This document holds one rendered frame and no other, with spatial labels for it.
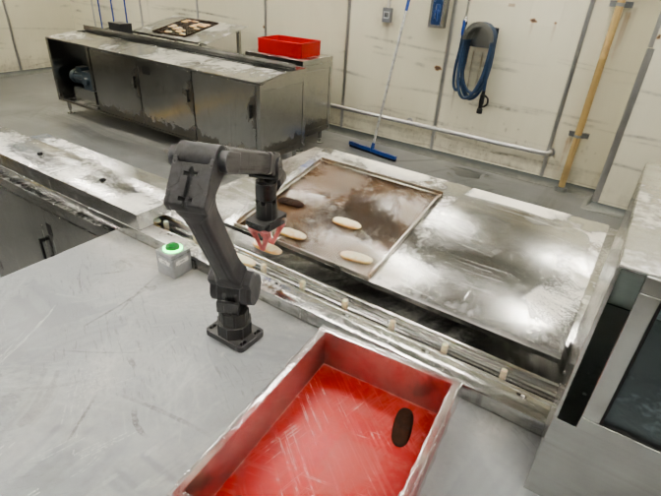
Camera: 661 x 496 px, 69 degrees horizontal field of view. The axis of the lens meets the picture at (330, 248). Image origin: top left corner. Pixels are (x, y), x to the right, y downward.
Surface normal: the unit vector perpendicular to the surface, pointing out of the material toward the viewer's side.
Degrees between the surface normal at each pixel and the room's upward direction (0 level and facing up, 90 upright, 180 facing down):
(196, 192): 52
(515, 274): 10
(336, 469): 0
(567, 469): 90
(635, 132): 90
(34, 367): 0
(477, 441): 0
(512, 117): 90
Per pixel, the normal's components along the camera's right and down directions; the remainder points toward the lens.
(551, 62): -0.55, 0.40
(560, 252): -0.04, -0.78
